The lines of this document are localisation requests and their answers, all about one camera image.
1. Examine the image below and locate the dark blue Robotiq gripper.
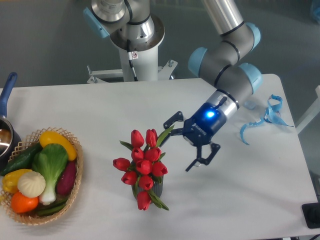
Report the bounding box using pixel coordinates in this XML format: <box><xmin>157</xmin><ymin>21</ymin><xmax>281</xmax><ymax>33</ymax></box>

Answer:
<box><xmin>158</xmin><ymin>101</ymin><xmax>229</xmax><ymax>173</ymax></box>

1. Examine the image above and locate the red tulip bouquet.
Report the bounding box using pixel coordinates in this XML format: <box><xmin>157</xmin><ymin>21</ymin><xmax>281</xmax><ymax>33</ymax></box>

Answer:
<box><xmin>113</xmin><ymin>127</ymin><xmax>173</xmax><ymax>211</ymax></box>

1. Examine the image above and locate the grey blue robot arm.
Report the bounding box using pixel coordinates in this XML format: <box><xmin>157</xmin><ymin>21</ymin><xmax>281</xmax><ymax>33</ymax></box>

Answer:
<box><xmin>83</xmin><ymin>0</ymin><xmax>263</xmax><ymax>165</ymax></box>

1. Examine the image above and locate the dark grey ribbed vase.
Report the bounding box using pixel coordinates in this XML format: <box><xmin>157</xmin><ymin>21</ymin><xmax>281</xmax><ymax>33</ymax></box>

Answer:
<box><xmin>128</xmin><ymin>161</ymin><xmax>168</xmax><ymax>199</ymax></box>

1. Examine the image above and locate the small clear blue cap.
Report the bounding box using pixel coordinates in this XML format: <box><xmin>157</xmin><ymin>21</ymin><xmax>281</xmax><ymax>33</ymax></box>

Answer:
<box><xmin>243</xmin><ymin>100</ymin><xmax>256</xmax><ymax>110</ymax></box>

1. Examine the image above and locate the blue ribbon strip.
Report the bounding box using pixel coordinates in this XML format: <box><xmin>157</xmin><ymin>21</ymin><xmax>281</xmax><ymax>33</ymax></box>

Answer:
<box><xmin>239</xmin><ymin>94</ymin><xmax>294</xmax><ymax>145</ymax></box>

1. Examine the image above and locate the black device at edge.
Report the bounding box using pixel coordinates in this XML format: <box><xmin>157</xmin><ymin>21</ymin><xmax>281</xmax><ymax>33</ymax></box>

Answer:
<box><xmin>301</xmin><ymin>202</ymin><xmax>320</xmax><ymax>229</ymax></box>

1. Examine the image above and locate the purple sweet potato toy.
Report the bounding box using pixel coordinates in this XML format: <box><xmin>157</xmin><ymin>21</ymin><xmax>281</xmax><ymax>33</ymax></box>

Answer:
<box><xmin>56</xmin><ymin>161</ymin><xmax>77</xmax><ymax>196</ymax></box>

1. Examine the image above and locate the yellow squash toy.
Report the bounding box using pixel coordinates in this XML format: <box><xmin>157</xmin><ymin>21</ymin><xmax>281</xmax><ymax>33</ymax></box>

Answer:
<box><xmin>38</xmin><ymin>130</ymin><xmax>78</xmax><ymax>162</ymax></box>

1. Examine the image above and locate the green bok choy toy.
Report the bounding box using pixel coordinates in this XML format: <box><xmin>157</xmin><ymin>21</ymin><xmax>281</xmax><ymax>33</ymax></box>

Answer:
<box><xmin>32</xmin><ymin>143</ymin><xmax>68</xmax><ymax>206</ymax></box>

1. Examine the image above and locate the green bean pod toy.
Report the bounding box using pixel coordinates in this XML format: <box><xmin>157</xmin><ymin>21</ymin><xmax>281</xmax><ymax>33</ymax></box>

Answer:
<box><xmin>35</xmin><ymin>198</ymin><xmax>67</xmax><ymax>217</ymax></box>

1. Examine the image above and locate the cream steamed bun toy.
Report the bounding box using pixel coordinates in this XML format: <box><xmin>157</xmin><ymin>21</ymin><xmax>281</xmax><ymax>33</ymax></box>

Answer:
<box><xmin>17</xmin><ymin>171</ymin><xmax>46</xmax><ymax>198</ymax></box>

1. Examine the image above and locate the green cucumber toy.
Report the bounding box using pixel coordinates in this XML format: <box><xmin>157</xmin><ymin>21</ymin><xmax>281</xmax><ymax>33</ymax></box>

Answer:
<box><xmin>0</xmin><ymin>142</ymin><xmax>43</xmax><ymax>177</ymax></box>

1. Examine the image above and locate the orange fruit toy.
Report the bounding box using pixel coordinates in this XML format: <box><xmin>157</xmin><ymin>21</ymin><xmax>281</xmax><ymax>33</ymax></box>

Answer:
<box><xmin>10</xmin><ymin>191</ymin><xmax>39</xmax><ymax>214</ymax></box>

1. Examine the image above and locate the yellow bell pepper toy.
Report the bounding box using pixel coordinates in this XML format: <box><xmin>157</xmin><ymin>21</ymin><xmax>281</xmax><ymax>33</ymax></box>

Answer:
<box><xmin>2</xmin><ymin>169</ymin><xmax>32</xmax><ymax>194</ymax></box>

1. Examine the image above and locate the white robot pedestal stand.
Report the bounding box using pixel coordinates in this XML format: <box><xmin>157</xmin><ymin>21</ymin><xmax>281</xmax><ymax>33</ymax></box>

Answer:
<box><xmin>87</xmin><ymin>14</ymin><xmax>178</xmax><ymax>84</ymax></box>

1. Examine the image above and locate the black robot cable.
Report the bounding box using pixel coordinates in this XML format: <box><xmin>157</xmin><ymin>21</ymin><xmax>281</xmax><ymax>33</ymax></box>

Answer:
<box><xmin>125</xmin><ymin>39</ymin><xmax>139</xmax><ymax>82</ymax></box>

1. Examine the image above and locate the white frame at right edge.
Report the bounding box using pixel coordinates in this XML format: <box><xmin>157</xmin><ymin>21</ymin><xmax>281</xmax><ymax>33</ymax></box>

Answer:
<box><xmin>295</xmin><ymin>85</ymin><xmax>320</xmax><ymax>134</ymax></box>

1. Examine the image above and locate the blue handled saucepan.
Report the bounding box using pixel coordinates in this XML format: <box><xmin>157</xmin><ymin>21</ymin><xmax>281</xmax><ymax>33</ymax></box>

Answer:
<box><xmin>0</xmin><ymin>72</ymin><xmax>21</xmax><ymax>171</ymax></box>

